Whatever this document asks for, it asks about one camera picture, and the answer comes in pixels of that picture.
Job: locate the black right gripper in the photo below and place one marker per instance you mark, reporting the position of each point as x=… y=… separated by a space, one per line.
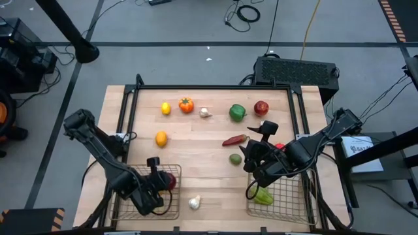
x=266 y=163

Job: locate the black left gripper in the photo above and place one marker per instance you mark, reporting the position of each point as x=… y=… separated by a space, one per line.
x=151 y=191

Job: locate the red chili pepper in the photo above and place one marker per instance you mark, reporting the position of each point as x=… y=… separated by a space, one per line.
x=233 y=140

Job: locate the green lime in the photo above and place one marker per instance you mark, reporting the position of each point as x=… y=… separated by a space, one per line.
x=235 y=159

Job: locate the dark red apple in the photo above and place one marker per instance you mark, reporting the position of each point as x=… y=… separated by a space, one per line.
x=172 y=181

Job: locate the red bell pepper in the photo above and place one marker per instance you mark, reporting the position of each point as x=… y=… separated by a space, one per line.
x=279 y=146

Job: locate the green bell pepper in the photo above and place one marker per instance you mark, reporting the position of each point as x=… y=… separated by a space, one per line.
x=237 y=113

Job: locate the red yellow apple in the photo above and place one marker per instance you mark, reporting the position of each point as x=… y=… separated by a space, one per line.
x=261 y=108

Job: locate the orange citrus fruit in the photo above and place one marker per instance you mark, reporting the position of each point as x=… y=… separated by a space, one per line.
x=161 y=139

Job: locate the light green ribbed pepper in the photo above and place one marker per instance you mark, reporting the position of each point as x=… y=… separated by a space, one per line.
x=263 y=196

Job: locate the orange tomato green stem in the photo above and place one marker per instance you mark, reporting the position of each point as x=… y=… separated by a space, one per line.
x=186 y=106

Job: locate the small yellow lemon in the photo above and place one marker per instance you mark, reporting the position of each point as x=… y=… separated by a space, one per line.
x=166 y=108

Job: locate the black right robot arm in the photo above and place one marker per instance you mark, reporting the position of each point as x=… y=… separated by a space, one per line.
x=326 y=134

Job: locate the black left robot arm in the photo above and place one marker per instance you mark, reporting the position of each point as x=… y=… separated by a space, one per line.
x=94 y=140

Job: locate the black perforated computer case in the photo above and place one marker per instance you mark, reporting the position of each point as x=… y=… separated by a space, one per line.
x=294 y=73

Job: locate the white printed sheet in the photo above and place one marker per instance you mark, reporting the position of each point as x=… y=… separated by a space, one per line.
x=362 y=156

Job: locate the black box hazard stripes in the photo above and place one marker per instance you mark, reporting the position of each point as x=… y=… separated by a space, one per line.
x=29 y=223

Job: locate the black side table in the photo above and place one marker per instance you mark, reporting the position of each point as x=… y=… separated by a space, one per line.
x=395 y=173

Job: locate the black orange machine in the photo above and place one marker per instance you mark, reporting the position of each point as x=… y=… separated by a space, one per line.
x=6 y=130

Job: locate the black power strip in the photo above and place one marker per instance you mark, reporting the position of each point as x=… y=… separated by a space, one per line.
x=160 y=2

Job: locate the black pole round base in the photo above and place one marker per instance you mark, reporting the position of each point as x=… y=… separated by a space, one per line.
x=65 y=26

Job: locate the black equipment cart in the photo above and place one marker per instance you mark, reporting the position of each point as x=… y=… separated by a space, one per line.
x=19 y=58

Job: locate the black mat striped edge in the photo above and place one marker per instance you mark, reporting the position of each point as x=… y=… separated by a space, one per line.
x=405 y=16

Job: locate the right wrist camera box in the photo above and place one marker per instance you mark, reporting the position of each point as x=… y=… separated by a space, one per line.
x=270 y=128

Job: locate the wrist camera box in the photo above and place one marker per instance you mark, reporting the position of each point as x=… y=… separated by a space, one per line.
x=153 y=162
x=270 y=128

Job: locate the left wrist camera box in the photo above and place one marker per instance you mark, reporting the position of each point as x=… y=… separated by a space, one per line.
x=153 y=162

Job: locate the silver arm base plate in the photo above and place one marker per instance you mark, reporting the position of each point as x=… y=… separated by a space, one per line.
x=121 y=134
x=298 y=136

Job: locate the black table frame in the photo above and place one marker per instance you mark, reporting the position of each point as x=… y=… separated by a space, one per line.
x=212 y=87

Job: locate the black corner bracket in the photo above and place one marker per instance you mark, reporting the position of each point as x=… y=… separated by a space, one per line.
x=139 y=81

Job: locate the black diagonal frame beam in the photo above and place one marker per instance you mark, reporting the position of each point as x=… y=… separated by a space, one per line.
x=385 y=147

